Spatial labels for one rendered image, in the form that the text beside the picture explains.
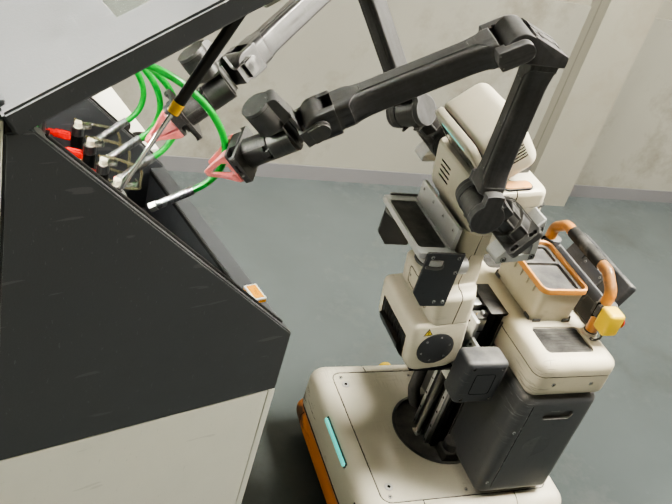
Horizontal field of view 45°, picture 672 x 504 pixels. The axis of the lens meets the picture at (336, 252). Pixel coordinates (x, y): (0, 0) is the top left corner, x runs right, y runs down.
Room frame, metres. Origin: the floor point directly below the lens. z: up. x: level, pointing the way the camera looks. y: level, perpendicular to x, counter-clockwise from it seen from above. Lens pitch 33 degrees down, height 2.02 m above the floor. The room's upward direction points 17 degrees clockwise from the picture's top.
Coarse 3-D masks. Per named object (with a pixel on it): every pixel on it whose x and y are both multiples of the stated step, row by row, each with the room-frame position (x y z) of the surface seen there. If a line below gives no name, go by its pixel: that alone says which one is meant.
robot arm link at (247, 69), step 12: (192, 48) 1.47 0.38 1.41; (204, 48) 1.46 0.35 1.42; (180, 60) 1.44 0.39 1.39; (192, 60) 1.44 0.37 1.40; (216, 60) 1.48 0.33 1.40; (228, 60) 1.50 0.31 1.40; (252, 60) 1.52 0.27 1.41; (216, 72) 1.46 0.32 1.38; (228, 72) 1.50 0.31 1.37; (240, 72) 1.49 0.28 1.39; (252, 72) 1.51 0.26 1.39
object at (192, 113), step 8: (200, 88) 1.47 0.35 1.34; (168, 96) 1.44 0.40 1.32; (168, 104) 1.41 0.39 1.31; (192, 104) 1.44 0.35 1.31; (184, 112) 1.43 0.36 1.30; (192, 112) 1.43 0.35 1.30; (200, 112) 1.44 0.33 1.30; (184, 120) 1.42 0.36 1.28; (192, 120) 1.43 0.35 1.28; (200, 120) 1.45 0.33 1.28; (192, 128) 1.43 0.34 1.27; (200, 136) 1.44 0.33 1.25
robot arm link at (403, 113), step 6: (408, 102) 1.89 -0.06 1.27; (396, 108) 1.90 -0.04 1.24; (402, 108) 1.89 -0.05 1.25; (408, 108) 1.88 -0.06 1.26; (396, 114) 1.89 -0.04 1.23; (402, 114) 1.88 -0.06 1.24; (408, 114) 1.87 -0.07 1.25; (396, 120) 1.90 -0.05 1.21; (402, 120) 1.89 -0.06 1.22; (408, 120) 1.88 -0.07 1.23; (402, 126) 1.90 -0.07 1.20; (408, 126) 1.90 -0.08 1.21; (414, 126) 1.88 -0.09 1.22; (420, 126) 1.88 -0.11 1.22
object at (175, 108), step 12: (228, 36) 1.14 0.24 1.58; (216, 48) 1.13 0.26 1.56; (204, 60) 1.12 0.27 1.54; (192, 72) 1.12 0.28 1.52; (204, 72) 1.12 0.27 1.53; (192, 84) 1.11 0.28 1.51; (180, 96) 1.11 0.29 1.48; (168, 108) 1.10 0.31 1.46; (180, 108) 1.11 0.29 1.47; (168, 120) 1.10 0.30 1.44; (156, 132) 1.10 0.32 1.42; (144, 156) 1.08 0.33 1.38; (132, 168) 1.08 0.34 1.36
